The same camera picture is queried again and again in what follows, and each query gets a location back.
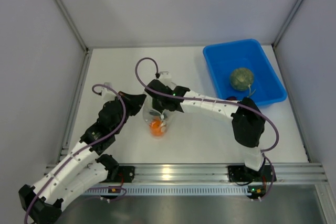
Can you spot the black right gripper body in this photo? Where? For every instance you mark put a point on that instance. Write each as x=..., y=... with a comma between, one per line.
x=159, y=105

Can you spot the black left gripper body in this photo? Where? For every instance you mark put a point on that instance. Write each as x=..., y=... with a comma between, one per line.
x=122, y=110

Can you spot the clear polka dot zip bag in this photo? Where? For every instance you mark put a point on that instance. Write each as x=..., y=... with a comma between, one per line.
x=156, y=113

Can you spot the orange toy fruit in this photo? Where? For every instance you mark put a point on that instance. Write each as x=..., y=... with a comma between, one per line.
x=157, y=128

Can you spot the dark red toy fruit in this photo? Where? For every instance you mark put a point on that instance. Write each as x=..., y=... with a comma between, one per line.
x=232, y=98

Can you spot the green netted toy melon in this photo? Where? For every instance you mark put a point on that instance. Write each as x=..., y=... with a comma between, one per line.
x=241, y=79

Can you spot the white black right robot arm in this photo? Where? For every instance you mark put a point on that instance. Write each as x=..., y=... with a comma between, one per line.
x=247, y=123

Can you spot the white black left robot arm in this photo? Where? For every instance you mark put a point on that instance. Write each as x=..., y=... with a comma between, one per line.
x=84, y=166

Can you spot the blue plastic bin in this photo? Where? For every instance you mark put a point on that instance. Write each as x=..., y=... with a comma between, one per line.
x=223, y=58

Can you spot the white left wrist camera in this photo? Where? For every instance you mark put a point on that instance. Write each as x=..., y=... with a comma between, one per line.
x=106, y=92

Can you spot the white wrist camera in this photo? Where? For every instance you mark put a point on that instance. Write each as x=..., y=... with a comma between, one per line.
x=106, y=92
x=164, y=77

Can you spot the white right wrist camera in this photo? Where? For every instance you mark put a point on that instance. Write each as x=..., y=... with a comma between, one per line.
x=164, y=77

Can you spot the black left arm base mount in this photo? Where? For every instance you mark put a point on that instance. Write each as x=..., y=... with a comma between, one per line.
x=124, y=174

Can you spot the white slotted cable duct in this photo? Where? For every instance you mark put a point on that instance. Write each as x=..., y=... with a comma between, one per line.
x=186, y=190

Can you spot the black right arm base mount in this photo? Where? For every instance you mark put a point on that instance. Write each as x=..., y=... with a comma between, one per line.
x=242, y=174

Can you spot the left vertical frame post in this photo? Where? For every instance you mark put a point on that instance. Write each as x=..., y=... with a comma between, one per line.
x=71, y=24

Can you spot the vertical frame post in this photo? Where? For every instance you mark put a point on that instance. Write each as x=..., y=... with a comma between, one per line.
x=287, y=22
x=71, y=24

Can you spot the aluminium frame rail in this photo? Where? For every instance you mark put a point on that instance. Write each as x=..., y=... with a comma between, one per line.
x=288, y=173

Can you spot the right vertical frame post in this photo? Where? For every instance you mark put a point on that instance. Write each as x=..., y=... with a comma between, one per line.
x=287, y=22

